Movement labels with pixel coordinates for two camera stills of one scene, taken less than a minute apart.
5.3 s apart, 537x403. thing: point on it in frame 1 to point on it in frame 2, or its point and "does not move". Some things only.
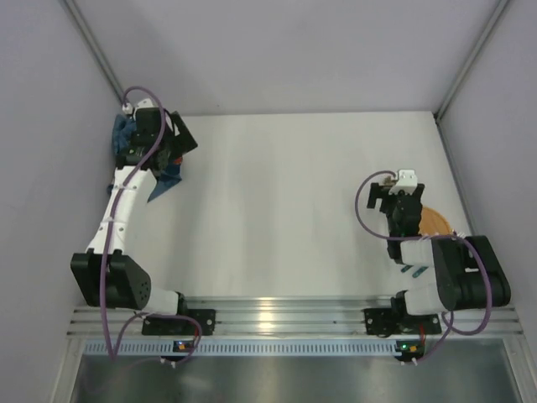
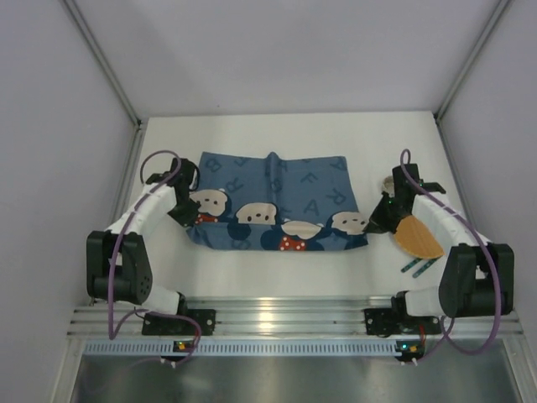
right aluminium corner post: [501, 7] does not move
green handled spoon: [406, 268] does not move
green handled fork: [419, 271] does not move
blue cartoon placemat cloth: [122, 129] to [275, 201]
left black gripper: [178, 137] to [185, 211]
